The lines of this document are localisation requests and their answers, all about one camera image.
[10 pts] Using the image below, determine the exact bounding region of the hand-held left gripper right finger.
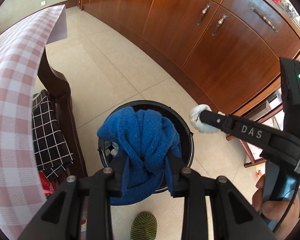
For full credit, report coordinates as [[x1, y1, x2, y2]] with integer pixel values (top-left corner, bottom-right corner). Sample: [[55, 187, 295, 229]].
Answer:
[[164, 154, 278, 240]]

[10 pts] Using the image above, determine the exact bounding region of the dark wooden chair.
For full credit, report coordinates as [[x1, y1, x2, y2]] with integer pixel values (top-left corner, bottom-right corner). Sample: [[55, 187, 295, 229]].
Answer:
[[37, 47, 88, 178]]

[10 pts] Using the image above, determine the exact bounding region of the white cloth wad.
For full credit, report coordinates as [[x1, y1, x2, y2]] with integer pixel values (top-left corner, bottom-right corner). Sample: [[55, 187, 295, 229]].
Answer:
[[189, 104, 226, 134]]

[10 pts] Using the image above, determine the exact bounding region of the pink checked tablecloth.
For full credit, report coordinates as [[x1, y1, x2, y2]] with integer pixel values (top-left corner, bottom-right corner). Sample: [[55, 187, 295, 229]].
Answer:
[[0, 4, 68, 240]]

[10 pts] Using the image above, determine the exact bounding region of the glass front low cabinet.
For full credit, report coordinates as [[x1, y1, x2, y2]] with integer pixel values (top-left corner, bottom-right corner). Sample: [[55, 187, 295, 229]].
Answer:
[[227, 91, 287, 168]]

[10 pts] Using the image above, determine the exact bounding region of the black grid cloth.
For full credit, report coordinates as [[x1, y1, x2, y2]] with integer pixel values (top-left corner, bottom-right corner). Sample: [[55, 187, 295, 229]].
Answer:
[[31, 91, 74, 181]]

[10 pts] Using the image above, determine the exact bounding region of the clear glass jar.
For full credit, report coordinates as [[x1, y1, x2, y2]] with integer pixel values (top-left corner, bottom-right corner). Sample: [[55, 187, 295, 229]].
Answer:
[[283, 2, 300, 18]]

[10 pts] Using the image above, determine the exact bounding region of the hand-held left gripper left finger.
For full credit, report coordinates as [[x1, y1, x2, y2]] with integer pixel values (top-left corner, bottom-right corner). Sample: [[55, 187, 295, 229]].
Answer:
[[17, 152, 131, 240]]

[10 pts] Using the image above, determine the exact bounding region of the red shopping bag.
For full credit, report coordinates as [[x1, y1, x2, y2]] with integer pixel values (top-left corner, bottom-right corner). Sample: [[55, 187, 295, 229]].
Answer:
[[38, 171, 58, 196]]

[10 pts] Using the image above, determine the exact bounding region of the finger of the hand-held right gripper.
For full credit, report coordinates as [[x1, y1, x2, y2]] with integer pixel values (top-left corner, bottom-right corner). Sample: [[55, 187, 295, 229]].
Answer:
[[199, 109, 237, 137]]

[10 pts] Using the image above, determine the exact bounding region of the black trash bin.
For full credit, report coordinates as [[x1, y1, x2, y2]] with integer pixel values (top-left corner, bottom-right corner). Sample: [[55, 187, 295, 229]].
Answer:
[[98, 100, 194, 194]]

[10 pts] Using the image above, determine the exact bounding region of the green striped slipper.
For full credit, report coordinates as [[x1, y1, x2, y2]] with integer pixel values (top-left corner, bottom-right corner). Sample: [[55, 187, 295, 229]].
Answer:
[[130, 211, 158, 240]]

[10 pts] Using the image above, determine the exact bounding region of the person's right hand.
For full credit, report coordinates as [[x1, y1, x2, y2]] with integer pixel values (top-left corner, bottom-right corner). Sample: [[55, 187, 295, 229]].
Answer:
[[252, 174, 300, 240]]

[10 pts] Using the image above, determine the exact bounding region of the long wooden cabinet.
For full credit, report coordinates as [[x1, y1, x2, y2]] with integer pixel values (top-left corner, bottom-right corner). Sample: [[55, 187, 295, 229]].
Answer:
[[77, 0, 300, 116]]

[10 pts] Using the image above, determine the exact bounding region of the blue knitted cloth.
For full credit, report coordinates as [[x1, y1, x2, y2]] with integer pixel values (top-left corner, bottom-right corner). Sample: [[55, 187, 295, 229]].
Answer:
[[97, 107, 182, 206]]

